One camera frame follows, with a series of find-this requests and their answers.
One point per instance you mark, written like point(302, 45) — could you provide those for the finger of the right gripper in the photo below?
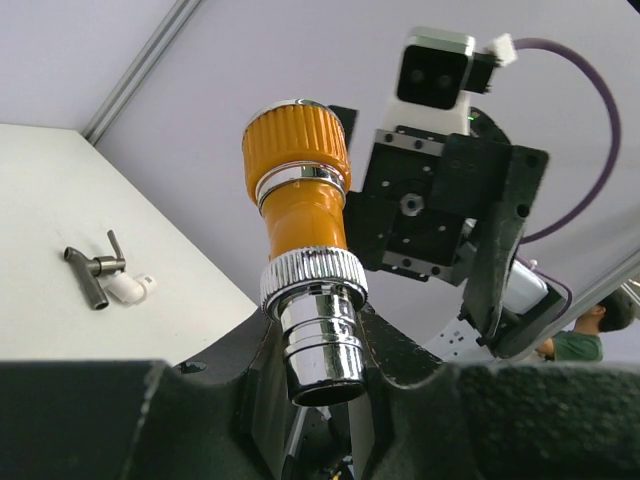
point(348, 118)
point(502, 296)

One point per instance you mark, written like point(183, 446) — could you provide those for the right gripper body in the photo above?
point(422, 196)

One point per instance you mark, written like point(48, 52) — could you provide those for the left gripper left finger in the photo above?
point(148, 420)

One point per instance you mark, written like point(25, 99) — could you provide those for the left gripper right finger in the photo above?
point(425, 419)

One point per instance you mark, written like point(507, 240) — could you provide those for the orange water faucet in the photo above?
point(297, 173)

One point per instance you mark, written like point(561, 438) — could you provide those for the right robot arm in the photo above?
point(453, 208)

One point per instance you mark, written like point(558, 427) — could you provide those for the white elbow fitting right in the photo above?
point(130, 290)

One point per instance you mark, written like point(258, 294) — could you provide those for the person in green shirt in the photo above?
point(582, 343)

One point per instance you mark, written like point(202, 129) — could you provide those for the dark metal faucet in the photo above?
point(89, 270)

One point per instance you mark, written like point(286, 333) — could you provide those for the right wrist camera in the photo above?
point(438, 71)

